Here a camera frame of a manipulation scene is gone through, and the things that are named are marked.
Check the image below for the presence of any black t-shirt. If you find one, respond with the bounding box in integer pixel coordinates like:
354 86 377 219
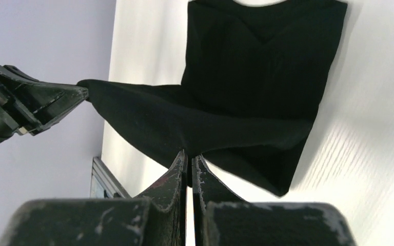
78 1 348 197

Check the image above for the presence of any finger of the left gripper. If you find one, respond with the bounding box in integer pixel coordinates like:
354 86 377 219
0 65 88 136

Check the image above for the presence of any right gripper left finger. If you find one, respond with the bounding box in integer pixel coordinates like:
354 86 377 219
0 151 188 245

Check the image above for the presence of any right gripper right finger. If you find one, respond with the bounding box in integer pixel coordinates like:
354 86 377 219
192 155 357 245

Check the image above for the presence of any aluminium frame rail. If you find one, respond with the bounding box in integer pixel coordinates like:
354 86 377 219
90 157 131 199

